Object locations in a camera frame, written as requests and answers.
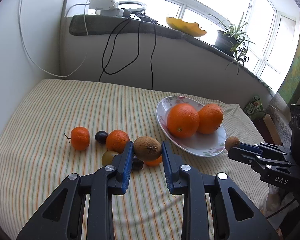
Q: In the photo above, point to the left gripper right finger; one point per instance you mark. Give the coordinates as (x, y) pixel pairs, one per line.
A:
(175, 178)

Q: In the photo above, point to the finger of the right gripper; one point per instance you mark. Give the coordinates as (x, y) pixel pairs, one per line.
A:
(236, 154)
(250, 149)

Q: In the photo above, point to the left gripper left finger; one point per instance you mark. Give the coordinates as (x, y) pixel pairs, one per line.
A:
(120, 171)

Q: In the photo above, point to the dark plum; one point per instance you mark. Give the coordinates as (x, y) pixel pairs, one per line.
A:
(137, 164)
(101, 137)

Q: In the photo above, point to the green-brown plum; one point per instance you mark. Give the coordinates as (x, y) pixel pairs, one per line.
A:
(107, 157)

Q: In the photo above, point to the small brown longan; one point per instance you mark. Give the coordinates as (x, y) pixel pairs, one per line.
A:
(231, 142)

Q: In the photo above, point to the bumpy tangerine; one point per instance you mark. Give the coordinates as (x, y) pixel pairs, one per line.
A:
(116, 141)

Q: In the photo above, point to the brown kiwi-like fruit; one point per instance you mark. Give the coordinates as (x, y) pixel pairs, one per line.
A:
(147, 148)

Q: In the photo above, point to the small smooth orange kumquat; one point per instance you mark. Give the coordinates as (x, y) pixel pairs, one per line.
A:
(155, 162)

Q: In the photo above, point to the brown cardboard box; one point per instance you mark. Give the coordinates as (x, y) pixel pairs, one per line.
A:
(271, 134)

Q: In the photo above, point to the green packet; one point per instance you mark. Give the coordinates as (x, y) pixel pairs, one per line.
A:
(254, 108)

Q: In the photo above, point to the floral white plate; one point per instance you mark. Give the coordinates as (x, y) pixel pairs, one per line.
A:
(199, 144)

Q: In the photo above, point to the tangerine with stem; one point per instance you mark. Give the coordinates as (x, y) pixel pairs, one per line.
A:
(79, 138)

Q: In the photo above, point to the large orange right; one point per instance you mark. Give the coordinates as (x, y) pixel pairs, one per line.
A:
(210, 118)

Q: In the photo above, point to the large orange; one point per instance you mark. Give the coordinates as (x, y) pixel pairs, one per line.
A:
(210, 118)
(183, 121)

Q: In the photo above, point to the large orange left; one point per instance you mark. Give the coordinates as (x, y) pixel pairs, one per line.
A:
(183, 121)

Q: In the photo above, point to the striped tablecloth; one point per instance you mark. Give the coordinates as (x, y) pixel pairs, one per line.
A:
(35, 155)

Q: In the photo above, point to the potted spider plant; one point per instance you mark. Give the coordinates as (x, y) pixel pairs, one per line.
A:
(233, 41)

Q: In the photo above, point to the yellow melon rind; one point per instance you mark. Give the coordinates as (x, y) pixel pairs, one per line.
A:
(191, 29)

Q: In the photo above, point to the grey windowsill mat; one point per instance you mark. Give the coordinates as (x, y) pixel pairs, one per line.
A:
(145, 55)

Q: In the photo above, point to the white power strip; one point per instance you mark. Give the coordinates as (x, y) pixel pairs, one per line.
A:
(106, 7)

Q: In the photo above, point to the ring light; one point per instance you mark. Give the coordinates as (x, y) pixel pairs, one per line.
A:
(134, 7)

